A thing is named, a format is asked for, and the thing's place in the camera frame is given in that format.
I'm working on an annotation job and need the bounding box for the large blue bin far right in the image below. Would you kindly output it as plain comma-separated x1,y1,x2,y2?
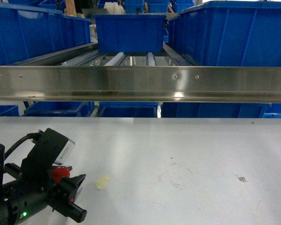
169,0,281,67

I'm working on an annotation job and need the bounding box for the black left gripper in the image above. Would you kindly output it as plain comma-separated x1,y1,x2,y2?
3,163,87,223

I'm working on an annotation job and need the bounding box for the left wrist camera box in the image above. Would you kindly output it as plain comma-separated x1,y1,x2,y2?
20,128,75,189

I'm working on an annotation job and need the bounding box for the red push button switch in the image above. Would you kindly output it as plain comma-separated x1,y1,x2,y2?
51,167,70,184

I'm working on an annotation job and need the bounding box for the yellow tape scrap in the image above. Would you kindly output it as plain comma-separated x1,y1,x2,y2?
95,175,110,190

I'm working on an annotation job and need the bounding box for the large blue bin far left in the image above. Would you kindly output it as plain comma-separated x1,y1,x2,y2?
0,2,91,66

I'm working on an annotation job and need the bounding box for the large blue plastic bin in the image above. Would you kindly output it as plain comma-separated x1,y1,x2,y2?
93,14,166,53

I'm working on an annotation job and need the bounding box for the stainless steel shelf rail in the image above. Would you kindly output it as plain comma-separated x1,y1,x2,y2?
0,66,281,103

